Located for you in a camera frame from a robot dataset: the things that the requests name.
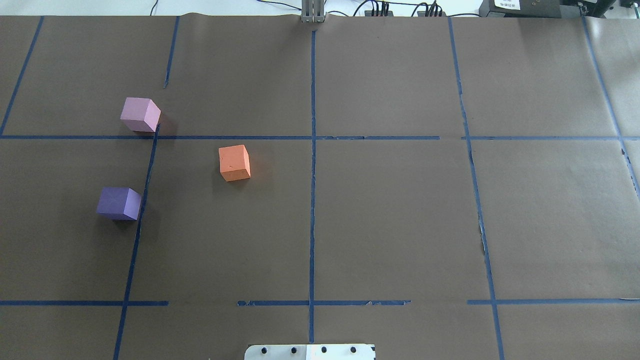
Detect orange foam cube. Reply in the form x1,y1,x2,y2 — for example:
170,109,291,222
218,145,251,182

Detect black power strip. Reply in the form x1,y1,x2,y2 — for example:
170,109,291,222
363,0,393,18
411,0,446,18

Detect pink foam cube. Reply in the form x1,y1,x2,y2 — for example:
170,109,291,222
119,96,162,133

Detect purple foam cube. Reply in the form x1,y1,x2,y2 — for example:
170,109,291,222
96,187,142,221

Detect black box with label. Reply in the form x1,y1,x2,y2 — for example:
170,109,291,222
478,0,583,19

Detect aluminium frame post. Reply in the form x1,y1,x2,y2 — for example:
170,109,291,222
301,0,327,24

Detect white pedestal column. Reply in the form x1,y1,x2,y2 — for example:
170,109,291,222
244,343,377,360

